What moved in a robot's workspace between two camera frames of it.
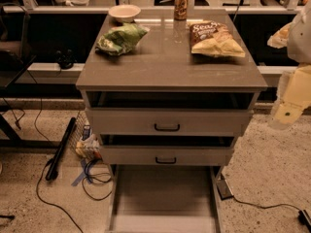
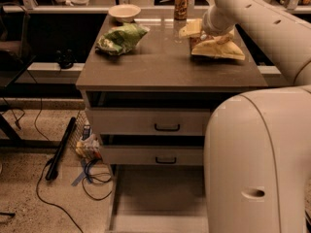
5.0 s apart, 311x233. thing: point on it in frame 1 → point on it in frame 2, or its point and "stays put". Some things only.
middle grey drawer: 166,155 stays put
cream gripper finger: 279,40 → 192,27
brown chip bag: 210,37 stays put
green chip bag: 120,39 stays put
